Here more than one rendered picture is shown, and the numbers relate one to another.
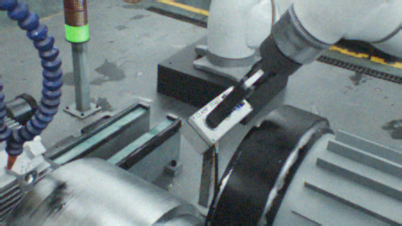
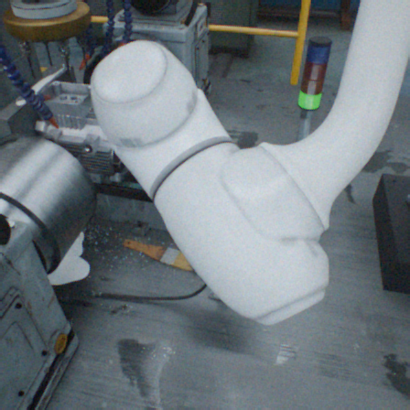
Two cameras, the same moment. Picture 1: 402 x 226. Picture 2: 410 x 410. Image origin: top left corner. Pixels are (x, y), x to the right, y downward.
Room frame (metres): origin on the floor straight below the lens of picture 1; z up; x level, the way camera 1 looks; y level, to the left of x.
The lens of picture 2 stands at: (0.64, -0.57, 1.59)
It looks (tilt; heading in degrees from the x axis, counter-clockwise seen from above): 42 degrees down; 74
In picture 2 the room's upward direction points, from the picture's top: straight up
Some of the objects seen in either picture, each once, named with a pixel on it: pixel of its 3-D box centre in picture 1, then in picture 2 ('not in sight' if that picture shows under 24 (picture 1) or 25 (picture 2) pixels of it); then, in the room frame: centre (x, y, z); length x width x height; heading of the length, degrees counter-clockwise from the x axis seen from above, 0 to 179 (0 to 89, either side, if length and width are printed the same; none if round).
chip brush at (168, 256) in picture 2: not in sight; (159, 253); (0.71, 0.12, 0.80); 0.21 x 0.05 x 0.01; 143
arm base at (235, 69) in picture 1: (224, 55); not in sight; (1.40, -0.05, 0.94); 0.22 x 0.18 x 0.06; 60
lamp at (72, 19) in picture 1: (75, 14); (312, 83); (1.21, 0.36, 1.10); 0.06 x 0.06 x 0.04
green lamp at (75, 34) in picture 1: (76, 30); (309, 98); (1.21, 0.36, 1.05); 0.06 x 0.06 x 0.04
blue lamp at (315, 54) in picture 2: not in sight; (318, 51); (1.21, 0.36, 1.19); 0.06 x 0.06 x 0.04
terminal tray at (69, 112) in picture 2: not in sight; (69, 105); (0.56, 0.39, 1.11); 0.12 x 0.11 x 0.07; 150
